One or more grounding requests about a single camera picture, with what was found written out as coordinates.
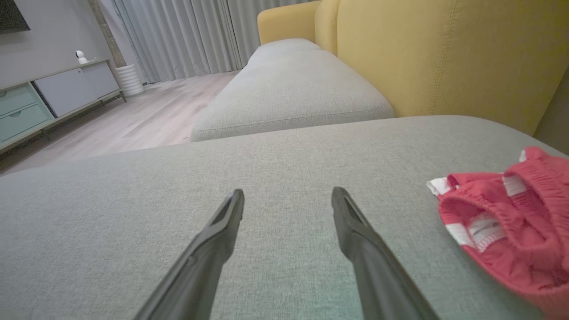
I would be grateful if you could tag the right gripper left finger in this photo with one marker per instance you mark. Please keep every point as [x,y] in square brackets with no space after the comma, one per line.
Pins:
[200,266]

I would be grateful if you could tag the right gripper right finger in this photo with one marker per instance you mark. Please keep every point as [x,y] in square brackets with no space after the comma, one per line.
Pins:
[378,275]

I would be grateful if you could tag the red and white basketball jersey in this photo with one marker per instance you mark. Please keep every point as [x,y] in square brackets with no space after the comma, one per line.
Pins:
[511,249]

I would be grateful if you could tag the large grey sofa seat cushion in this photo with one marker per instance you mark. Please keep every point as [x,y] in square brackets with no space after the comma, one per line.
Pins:
[133,213]

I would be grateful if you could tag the white ribbed floor vase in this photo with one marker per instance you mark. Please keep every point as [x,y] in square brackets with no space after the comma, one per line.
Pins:
[130,81]

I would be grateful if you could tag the small grey sofa seat cushion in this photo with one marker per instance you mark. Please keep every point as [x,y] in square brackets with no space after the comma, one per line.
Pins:
[289,89]

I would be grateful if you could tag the grey and teal sideboard cabinet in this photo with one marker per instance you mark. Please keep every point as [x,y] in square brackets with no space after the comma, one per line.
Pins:
[75,89]

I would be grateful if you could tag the yellow sofa back cushion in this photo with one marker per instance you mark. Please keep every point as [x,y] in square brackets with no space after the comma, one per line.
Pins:
[444,58]
[326,26]

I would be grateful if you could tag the grey pleated curtain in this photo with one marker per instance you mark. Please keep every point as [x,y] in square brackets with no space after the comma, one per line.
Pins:
[178,35]

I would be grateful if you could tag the yellow sofa armrest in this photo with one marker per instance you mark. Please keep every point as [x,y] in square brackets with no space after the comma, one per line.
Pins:
[284,22]

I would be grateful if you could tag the white security camera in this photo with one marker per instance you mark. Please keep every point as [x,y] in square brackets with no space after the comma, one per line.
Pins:
[80,56]

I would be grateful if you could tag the dark wall television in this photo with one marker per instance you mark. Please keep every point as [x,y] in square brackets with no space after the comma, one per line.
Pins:
[11,15]

